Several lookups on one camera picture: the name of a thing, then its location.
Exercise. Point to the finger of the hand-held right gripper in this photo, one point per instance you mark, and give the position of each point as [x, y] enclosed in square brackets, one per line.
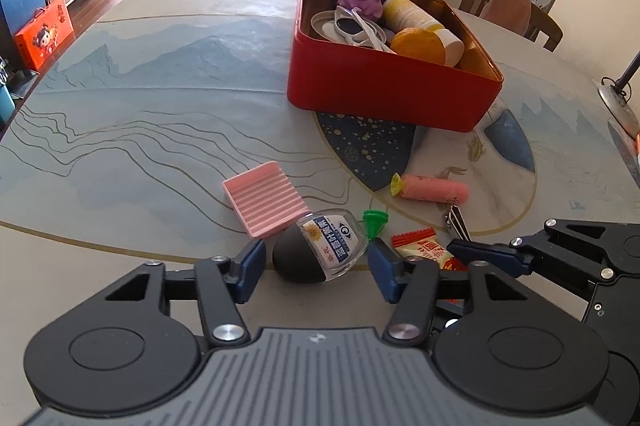
[480, 252]

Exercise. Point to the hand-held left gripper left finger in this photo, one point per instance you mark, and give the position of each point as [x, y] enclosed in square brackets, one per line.
[252, 268]

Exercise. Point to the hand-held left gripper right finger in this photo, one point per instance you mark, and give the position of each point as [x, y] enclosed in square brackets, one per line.
[382, 273]

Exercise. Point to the red snack packet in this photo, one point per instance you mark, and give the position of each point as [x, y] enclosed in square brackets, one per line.
[425, 246]

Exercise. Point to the clear eye drop bottle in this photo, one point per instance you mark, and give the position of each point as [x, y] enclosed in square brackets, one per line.
[325, 241]

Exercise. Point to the red tin box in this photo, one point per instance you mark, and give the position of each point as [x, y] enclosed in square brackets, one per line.
[390, 95]

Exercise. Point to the orange fruit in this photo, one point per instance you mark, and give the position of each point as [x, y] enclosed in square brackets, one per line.
[417, 43]

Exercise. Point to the white and yellow bottle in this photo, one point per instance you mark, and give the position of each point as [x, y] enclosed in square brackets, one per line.
[410, 13]

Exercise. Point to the purple plush toy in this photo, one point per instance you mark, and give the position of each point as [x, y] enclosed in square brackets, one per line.
[360, 0]

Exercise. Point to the metal nail clipper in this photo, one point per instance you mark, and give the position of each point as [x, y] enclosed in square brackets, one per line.
[457, 223]

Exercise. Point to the pink ribbed soap dish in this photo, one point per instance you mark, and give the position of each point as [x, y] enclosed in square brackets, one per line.
[265, 201]

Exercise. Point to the pink candy roll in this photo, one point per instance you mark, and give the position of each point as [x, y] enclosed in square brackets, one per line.
[435, 188]

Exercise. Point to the printed table mat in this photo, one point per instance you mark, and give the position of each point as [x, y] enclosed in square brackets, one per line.
[150, 130]

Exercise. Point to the lamp base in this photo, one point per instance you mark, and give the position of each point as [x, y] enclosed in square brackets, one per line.
[617, 103]

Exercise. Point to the wooden chair with towel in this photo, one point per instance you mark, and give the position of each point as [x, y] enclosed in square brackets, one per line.
[545, 25]

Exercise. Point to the pink towel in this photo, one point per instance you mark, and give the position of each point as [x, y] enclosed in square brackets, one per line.
[507, 8]

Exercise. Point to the teal trash bin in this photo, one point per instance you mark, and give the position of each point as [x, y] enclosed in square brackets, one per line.
[6, 103]

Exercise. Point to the orange gift box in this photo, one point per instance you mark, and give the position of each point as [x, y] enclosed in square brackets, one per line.
[42, 35]

